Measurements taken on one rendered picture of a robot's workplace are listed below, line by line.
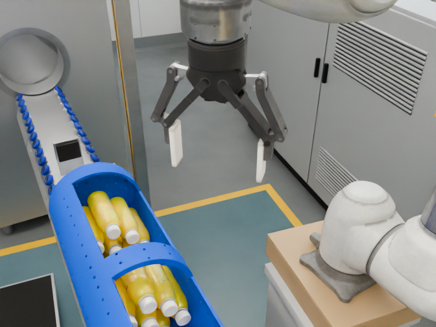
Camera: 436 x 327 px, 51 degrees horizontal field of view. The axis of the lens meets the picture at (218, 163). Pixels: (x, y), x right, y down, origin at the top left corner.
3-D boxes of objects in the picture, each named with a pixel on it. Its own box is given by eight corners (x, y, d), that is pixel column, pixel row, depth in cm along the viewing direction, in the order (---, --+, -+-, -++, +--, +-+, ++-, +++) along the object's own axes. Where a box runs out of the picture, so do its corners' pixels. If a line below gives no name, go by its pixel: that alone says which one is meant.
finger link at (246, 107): (222, 75, 63) (230, 69, 63) (271, 134, 66) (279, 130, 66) (214, 87, 60) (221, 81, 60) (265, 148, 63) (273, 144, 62)
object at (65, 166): (84, 166, 192) (77, 135, 184) (85, 171, 190) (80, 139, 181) (60, 172, 189) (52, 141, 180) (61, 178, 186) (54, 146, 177)
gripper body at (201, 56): (174, 40, 56) (178, 106, 62) (240, 47, 54) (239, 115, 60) (195, 21, 62) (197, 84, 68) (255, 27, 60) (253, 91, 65)
